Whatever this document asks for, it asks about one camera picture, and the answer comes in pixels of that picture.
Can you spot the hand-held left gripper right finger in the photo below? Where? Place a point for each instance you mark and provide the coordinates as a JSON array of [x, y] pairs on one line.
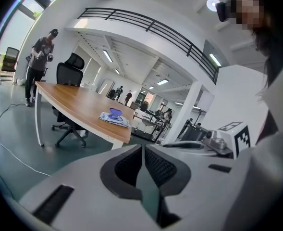
[[203, 189]]

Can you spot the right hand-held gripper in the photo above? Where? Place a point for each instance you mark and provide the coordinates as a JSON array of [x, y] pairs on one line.
[[227, 138]]

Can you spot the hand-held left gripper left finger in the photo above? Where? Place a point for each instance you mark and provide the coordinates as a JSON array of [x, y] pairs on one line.
[[88, 189]]

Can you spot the blue and white packet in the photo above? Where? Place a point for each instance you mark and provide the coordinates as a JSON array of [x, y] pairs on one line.
[[122, 123]]

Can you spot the purple wet wipe lid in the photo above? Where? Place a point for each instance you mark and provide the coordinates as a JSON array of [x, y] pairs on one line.
[[116, 111]]

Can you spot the black equipment box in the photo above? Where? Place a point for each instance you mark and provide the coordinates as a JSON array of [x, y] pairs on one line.
[[191, 133]]

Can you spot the person's white shirt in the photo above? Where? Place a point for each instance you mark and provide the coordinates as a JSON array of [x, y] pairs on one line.
[[271, 177]]

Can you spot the wooden table with white legs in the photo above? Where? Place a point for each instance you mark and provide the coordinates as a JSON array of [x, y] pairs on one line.
[[78, 97]]

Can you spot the black office chair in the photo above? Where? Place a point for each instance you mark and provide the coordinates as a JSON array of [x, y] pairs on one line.
[[69, 73]]

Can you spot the black balcony railing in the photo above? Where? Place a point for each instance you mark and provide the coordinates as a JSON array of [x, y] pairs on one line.
[[155, 28]]

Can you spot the white bag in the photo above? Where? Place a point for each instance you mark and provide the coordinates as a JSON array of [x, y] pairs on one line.
[[21, 81]]

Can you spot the round ceiling lamp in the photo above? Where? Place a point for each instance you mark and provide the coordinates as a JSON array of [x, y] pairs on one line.
[[212, 3]]

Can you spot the person's head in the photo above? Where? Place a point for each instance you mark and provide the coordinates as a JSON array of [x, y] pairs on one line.
[[247, 8]]

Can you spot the black mesh chair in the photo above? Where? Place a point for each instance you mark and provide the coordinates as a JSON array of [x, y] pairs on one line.
[[9, 59]]

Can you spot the glass entrance doors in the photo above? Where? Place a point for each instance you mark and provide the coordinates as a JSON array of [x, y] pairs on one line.
[[14, 32]]

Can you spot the black frame table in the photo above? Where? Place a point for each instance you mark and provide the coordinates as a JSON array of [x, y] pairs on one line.
[[155, 129]]

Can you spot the black head-worn camera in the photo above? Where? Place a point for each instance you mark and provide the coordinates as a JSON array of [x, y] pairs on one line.
[[223, 11]]

